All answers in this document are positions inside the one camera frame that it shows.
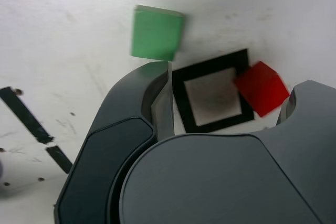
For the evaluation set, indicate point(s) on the green cube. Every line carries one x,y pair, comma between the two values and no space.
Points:
156,33

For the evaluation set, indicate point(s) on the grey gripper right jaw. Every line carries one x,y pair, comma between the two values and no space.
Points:
223,182

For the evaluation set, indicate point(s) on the black tape square outline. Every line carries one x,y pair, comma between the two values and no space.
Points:
179,95

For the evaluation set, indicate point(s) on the black tape strip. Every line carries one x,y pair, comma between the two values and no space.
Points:
21,111

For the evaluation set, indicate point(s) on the red cube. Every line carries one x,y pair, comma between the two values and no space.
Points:
262,89

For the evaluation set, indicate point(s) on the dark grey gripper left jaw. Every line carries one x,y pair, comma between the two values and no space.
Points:
110,142

